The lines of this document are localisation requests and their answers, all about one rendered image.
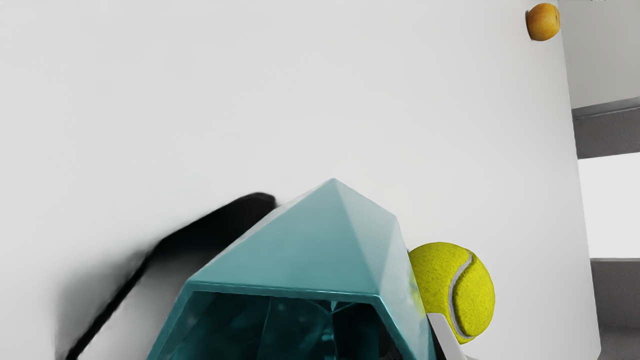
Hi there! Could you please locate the orange round fruit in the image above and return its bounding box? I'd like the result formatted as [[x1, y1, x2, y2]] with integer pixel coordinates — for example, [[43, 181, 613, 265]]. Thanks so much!
[[525, 3, 561, 42]]

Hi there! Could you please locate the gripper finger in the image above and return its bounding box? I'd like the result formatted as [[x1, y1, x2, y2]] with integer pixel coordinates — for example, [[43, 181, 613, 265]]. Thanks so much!
[[426, 313, 470, 360]]

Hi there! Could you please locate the yellow tennis ball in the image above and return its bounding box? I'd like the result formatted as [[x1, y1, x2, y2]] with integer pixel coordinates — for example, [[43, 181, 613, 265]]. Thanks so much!
[[408, 242, 496, 345]]

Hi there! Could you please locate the teal faceted mug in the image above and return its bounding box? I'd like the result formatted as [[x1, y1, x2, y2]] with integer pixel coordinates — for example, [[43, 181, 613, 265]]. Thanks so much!
[[146, 178, 438, 360]]

